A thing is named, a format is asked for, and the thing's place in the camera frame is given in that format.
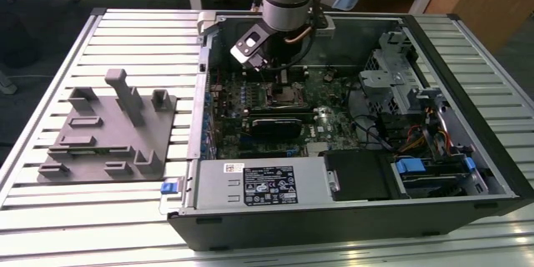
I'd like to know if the black graphics card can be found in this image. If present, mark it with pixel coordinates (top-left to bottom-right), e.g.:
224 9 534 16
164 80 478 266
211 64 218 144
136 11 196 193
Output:
248 118 302 140

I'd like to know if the black RAM slot row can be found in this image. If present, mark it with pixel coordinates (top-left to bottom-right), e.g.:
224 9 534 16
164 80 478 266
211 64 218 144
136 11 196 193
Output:
248 106 318 123
242 63 308 83

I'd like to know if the blue case release latch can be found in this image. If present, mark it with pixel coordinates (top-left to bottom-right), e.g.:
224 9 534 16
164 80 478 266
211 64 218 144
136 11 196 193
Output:
160 178 184 194

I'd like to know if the CPU socket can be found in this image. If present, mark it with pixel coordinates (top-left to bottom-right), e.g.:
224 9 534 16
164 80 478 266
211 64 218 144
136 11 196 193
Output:
264 82 312 107

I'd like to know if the orange yellow wire bundle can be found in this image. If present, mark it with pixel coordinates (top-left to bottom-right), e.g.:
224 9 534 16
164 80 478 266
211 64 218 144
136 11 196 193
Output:
423 106 455 157

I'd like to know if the small silver heatsink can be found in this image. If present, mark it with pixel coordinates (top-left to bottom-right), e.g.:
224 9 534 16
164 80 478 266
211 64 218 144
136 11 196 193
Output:
306 141 331 155

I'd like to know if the metal drive cage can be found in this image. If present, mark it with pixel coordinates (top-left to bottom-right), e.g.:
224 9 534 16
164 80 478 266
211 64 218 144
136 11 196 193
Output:
358 31 422 114

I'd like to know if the red wire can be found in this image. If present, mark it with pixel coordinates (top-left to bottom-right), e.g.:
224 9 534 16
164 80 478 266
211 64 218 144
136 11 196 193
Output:
399 124 429 152

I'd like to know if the hard disk in blue carrier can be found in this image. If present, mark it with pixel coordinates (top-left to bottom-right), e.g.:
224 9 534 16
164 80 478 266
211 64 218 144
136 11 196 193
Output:
391 158 471 199

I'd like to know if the grey case corner bracket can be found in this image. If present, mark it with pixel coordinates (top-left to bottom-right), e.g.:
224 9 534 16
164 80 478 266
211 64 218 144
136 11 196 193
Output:
196 11 222 37

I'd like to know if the grey parts rack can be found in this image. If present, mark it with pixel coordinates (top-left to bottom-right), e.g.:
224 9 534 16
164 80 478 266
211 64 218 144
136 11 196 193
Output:
36 68 179 184

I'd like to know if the green motherboard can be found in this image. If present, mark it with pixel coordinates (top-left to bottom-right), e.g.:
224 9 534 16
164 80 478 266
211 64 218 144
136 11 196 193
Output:
206 66 364 160

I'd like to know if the black plastic shroud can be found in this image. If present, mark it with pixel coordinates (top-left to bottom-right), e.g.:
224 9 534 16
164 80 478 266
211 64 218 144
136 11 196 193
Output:
323 151 409 202

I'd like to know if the grey plastic drive latch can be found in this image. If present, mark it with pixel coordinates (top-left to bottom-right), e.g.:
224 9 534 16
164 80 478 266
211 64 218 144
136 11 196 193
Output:
405 87 451 116

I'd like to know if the silver power supply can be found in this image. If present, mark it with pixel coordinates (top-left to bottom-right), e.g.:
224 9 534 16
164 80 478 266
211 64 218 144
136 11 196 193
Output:
179 158 338 214

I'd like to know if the grey chair leg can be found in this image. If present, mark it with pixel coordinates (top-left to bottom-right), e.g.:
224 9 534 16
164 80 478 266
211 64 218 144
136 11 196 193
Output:
0 68 20 95

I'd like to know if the black PC case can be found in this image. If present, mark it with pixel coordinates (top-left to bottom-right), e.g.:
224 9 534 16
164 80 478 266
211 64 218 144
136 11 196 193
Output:
166 10 534 252

